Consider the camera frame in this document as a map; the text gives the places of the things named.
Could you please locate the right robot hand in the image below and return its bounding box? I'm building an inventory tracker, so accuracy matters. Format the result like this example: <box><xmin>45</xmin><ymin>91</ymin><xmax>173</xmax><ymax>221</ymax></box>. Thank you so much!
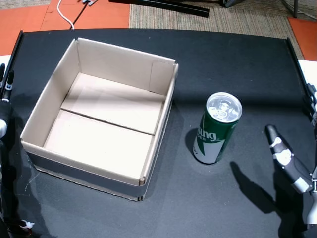
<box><xmin>265</xmin><ymin>83</ymin><xmax>317</xmax><ymax>231</ymax></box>

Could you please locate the black table edge rail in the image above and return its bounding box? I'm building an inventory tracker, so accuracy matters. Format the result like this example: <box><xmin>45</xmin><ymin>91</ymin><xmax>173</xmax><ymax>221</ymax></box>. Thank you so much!
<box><xmin>4</xmin><ymin>30</ymin><xmax>24</xmax><ymax>100</ymax></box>

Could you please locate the orange floor mat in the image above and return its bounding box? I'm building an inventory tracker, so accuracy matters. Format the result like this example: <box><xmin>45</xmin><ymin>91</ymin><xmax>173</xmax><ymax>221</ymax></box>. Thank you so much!
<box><xmin>0</xmin><ymin>0</ymin><xmax>131</xmax><ymax>57</ymax></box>
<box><xmin>287</xmin><ymin>16</ymin><xmax>317</xmax><ymax>61</ymax></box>

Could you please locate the white cable tie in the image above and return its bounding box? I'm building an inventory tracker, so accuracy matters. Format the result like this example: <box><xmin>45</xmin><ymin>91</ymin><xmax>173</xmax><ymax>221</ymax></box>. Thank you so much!
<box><xmin>19</xmin><ymin>219</ymin><xmax>36</xmax><ymax>229</ymax></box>

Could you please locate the white cable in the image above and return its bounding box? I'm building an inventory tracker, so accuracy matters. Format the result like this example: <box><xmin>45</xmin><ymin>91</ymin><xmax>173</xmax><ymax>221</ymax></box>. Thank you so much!
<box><xmin>57</xmin><ymin>0</ymin><xmax>75</xmax><ymax>30</ymax></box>

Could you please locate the beige woven rug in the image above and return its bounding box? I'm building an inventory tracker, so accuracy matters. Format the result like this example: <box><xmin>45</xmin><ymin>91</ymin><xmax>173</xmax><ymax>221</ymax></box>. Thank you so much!
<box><xmin>129</xmin><ymin>0</ymin><xmax>306</xmax><ymax>60</ymax></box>

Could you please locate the black metal stand leg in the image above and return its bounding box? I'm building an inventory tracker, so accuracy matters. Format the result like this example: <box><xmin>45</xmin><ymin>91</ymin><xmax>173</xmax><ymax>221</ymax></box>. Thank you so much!
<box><xmin>281</xmin><ymin>0</ymin><xmax>298</xmax><ymax>18</ymax></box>

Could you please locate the black metal beam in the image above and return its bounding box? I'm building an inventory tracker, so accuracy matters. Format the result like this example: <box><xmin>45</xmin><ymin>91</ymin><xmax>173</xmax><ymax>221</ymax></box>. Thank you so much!
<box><xmin>108</xmin><ymin>0</ymin><xmax>210</xmax><ymax>18</ymax></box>

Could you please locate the black cable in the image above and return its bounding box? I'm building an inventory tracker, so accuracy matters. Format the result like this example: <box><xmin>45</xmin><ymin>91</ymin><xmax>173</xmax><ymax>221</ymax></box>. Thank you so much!
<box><xmin>73</xmin><ymin>1</ymin><xmax>91</xmax><ymax>25</ymax></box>

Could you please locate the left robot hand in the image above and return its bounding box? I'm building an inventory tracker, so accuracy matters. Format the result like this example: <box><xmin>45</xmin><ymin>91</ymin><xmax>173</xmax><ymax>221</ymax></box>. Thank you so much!
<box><xmin>0</xmin><ymin>63</ymin><xmax>15</xmax><ymax>138</ymax></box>

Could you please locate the open cardboard box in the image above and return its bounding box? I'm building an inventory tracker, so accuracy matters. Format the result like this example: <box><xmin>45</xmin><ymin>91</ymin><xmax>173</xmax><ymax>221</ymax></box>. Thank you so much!
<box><xmin>20</xmin><ymin>37</ymin><xmax>179</xmax><ymax>202</ymax></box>

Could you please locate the green beverage can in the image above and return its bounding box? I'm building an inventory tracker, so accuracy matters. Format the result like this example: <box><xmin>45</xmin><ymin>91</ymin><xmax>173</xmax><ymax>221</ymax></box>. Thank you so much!
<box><xmin>193</xmin><ymin>92</ymin><xmax>243</xmax><ymax>165</ymax></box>

